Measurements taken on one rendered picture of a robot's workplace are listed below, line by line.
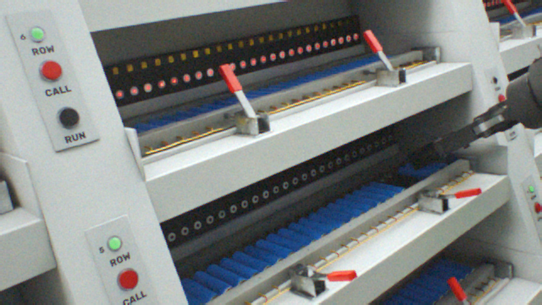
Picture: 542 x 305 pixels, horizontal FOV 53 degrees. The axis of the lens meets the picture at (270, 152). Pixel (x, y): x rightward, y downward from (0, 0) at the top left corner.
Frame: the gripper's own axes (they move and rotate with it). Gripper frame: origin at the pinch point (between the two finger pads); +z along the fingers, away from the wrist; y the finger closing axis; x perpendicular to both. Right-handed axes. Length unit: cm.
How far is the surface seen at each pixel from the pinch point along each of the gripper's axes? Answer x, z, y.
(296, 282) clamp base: 5.9, -1.4, 37.0
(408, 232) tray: 8.1, -2.7, 17.5
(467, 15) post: -17.2, -10.3, -11.8
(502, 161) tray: 6.6, -4.8, -8.3
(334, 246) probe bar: 4.8, 0.2, 27.9
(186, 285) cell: 0.4, 7.0, 45.6
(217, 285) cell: 2.1, 4.0, 43.6
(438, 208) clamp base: 7.5, -3.4, 10.4
